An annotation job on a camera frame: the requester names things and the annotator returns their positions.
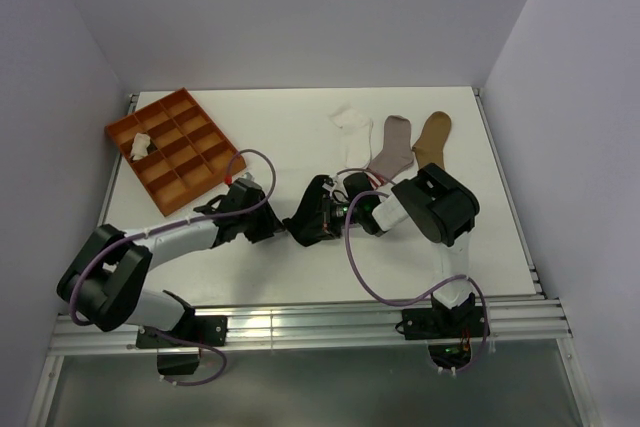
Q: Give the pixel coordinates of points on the grey sock red stripes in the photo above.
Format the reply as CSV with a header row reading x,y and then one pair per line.
x,y
396,154

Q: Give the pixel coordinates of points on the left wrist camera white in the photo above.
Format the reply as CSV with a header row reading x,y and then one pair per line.
x,y
247,178

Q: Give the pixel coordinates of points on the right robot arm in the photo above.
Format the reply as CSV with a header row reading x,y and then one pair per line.
x,y
444,211

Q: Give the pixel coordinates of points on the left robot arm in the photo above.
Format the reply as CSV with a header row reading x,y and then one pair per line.
x,y
104,285

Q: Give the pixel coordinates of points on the tan brown sock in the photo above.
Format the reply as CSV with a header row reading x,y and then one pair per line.
x,y
429,147

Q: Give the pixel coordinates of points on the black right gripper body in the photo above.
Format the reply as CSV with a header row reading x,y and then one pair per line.
x,y
332,216

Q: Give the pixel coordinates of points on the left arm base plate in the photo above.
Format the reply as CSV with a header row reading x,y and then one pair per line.
x,y
209,330

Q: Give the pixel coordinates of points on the black sock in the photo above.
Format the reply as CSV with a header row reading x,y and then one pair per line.
x,y
306,226

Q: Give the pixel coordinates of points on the cream brown striped sock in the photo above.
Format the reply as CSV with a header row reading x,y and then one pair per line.
x,y
141,147

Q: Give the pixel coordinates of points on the orange compartment tray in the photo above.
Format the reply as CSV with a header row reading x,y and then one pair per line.
x,y
192,153

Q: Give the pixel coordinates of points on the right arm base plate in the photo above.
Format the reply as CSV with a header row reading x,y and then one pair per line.
x,y
425,322

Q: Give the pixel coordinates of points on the aluminium frame rail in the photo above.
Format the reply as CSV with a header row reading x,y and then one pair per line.
x,y
318,326

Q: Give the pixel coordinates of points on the white sock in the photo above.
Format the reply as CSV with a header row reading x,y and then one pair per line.
x,y
354,135

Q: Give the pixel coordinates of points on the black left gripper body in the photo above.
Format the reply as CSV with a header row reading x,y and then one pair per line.
x,y
257,224

